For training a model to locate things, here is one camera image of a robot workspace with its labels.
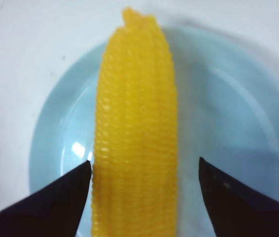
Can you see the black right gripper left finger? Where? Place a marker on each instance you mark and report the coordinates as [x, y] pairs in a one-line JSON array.
[[54, 211]]

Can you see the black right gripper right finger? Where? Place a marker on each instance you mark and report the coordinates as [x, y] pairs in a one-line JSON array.
[[235, 209]]

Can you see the yellow corn cob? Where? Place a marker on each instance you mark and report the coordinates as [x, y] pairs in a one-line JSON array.
[[134, 186]]

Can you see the light blue round plate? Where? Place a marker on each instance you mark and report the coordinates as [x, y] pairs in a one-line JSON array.
[[228, 115]]

